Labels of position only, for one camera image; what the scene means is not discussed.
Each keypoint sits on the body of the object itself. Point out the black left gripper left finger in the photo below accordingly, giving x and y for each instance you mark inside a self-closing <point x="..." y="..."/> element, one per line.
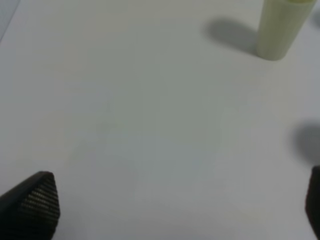
<point x="31" y="209"/>

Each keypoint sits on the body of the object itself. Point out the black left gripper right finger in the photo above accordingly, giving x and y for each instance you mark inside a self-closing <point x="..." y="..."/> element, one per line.
<point x="312" y="201"/>

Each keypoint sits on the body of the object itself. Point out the pale yellow plastic cup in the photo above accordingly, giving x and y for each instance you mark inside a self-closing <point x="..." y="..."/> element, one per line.
<point x="280" y="23"/>

